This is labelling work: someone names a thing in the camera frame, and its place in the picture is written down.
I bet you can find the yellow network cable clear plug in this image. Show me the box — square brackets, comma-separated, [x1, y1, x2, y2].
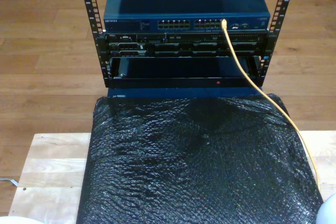
[221, 18, 321, 189]

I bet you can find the black rack shelf tray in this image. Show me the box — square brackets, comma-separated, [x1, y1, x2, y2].
[109, 56, 260, 88]

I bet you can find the blue flat metal case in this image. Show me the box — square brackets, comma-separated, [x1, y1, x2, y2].
[107, 86, 265, 101]

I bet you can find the black rack server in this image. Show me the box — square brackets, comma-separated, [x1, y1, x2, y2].
[103, 31, 270, 58]

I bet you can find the black textured bubble mat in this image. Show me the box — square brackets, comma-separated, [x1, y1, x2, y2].
[76, 93, 326, 224]

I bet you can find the black perforated rack frame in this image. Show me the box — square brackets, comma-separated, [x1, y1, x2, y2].
[77, 0, 299, 89]

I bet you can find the white flat floor cable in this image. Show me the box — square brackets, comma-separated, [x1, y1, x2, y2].
[0, 178, 19, 186]

